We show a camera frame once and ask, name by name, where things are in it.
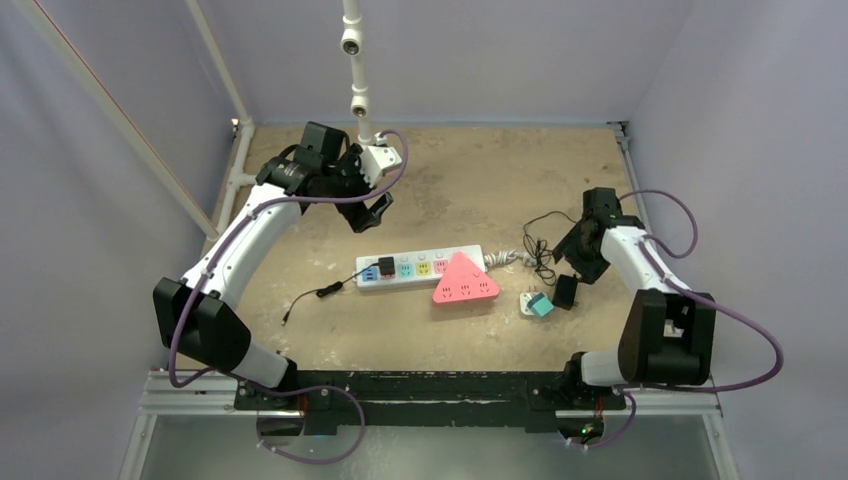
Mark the black power adapter with switch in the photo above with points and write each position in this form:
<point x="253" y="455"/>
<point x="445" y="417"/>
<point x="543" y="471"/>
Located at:
<point x="383" y="265"/>

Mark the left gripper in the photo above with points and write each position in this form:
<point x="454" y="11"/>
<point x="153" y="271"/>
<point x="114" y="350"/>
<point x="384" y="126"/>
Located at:
<point x="361" y="216"/>

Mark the white multicolour power strip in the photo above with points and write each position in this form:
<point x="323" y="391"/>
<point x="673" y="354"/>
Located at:
<point x="414" y="268"/>

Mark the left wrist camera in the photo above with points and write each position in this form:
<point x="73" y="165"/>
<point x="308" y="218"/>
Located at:
<point x="377" y="161"/>

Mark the teal white plug adapter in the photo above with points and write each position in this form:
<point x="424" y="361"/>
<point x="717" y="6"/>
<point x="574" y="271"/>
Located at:
<point x="535" y="304"/>

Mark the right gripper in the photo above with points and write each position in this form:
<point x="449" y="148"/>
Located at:
<point x="582" y="251"/>

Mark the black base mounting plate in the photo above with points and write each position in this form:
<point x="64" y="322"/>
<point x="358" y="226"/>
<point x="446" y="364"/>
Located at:
<point x="535" y="401"/>

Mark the pink triangular power socket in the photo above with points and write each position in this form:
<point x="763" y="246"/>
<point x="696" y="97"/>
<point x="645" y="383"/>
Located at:
<point x="463" y="281"/>

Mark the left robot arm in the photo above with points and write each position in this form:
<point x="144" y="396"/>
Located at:
<point x="197" y="313"/>

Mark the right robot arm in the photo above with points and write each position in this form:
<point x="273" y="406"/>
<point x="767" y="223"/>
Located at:
<point x="667" y="337"/>

